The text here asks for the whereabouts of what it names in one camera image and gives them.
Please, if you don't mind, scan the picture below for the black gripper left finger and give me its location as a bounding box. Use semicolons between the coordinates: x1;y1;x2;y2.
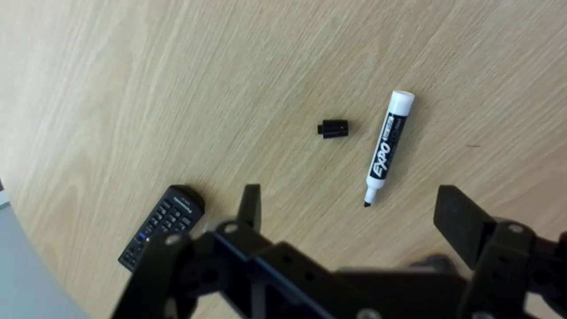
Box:
111;183;280;319

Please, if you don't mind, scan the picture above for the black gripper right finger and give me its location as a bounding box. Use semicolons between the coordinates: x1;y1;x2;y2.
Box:
432;184;567;319

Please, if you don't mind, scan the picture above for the white dry erase marker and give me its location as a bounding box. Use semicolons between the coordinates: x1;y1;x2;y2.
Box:
361;89;416;209

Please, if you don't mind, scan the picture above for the black marker cap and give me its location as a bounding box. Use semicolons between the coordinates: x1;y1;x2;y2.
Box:
315;119;351;140

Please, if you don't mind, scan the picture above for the long black remote control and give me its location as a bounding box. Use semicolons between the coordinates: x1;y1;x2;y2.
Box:
117;183;207;273

